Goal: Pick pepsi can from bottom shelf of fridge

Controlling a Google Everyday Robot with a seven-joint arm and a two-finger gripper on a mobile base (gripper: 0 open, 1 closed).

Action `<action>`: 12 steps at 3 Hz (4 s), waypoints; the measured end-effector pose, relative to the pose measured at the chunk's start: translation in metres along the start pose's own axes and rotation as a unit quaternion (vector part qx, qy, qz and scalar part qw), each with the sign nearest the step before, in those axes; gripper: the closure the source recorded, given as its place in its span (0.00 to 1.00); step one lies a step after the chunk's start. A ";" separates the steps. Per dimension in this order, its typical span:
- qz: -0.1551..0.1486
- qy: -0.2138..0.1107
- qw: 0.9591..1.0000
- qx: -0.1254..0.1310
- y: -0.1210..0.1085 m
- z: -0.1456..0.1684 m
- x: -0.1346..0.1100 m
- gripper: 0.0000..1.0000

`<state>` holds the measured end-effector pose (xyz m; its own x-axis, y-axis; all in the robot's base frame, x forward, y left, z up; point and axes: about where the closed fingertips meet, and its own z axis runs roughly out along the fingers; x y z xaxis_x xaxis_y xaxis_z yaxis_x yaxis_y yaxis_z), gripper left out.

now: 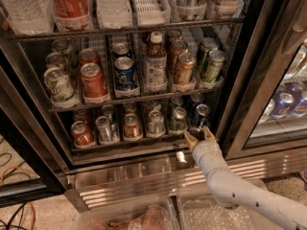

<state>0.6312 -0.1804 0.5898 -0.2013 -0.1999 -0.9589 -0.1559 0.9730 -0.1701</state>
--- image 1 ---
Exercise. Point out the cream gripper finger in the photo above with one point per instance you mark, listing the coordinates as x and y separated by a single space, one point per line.
208 135
190 140

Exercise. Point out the blue pepsi can front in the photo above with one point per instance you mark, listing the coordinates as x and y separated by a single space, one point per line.
200 116

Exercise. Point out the blue pepsi can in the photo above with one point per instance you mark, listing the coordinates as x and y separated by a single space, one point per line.
125 74
200 116
194 101

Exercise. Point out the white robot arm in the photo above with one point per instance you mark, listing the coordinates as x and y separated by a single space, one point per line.
230 190

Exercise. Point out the green can bottom front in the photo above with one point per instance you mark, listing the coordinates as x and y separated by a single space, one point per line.
178 119

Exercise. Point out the blue pepsi can behind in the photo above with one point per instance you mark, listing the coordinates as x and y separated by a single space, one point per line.
194 101

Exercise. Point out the silver can bottom front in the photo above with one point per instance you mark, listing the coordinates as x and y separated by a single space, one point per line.
155 124

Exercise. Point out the orange can bottom front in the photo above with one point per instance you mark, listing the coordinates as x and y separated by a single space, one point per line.
132 128

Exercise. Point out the orange can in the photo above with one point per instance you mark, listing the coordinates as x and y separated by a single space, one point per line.
132 128
184 68

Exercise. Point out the glass fridge door right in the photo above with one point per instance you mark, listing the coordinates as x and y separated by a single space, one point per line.
248 135

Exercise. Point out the orange can middle front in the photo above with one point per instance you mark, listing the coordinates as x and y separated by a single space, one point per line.
184 68

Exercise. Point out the green can middle front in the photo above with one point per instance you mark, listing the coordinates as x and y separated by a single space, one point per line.
213 66

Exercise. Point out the silver diet can bottom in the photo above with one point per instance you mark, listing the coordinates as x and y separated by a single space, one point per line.
104 128

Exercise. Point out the blue pepsi can middle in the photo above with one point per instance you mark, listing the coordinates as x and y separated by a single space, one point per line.
125 74

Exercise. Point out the red can bottom front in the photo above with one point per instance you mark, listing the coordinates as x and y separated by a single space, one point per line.
82 134

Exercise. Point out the red coke can front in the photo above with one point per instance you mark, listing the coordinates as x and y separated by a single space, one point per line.
93 80

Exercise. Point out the green 7up can front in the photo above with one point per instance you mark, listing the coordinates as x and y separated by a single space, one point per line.
59 85

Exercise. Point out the clear plastic bin right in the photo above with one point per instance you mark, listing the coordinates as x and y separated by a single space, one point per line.
198 210

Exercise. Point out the clear plastic bin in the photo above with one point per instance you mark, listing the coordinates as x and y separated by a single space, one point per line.
154 212
198 210

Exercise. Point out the clear plastic bin left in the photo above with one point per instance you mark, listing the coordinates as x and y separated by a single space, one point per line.
154 212

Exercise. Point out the brown tea bottle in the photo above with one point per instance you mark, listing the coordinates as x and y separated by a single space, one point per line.
155 60

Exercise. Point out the red coke bottle top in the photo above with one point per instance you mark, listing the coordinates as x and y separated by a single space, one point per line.
66 9

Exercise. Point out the clear water bottle top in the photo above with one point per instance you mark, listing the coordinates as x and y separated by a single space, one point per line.
30 17

